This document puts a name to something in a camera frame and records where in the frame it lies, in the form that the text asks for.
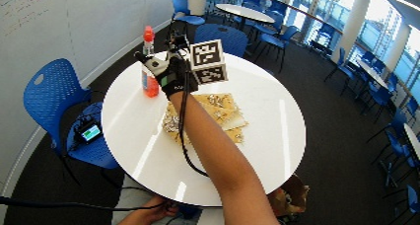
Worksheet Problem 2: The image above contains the blue plastic chair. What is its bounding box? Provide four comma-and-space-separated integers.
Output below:
193, 23, 252, 58
254, 25, 302, 71
23, 57, 123, 171
171, 0, 208, 27

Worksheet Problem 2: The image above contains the thick black cable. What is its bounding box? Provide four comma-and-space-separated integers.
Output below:
0, 195, 169, 213

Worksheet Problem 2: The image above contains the white pillar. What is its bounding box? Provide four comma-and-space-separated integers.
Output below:
330, 0, 374, 65

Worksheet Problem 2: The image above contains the black glove cable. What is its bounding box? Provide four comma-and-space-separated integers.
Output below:
176, 68, 212, 179

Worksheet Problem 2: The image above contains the white round table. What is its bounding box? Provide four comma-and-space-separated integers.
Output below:
402, 121, 420, 162
215, 3, 277, 25
355, 58, 391, 91

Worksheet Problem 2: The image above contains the glue bottle with orange cap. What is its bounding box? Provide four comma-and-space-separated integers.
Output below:
140, 25, 161, 99

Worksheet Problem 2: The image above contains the white marker cube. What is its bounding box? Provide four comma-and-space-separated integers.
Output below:
188, 38, 231, 86

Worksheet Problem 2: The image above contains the small device with green screen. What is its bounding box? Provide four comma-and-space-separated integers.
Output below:
72, 118, 106, 144

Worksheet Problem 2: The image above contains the row of blue chairs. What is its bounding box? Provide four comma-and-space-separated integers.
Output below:
324, 46, 420, 225

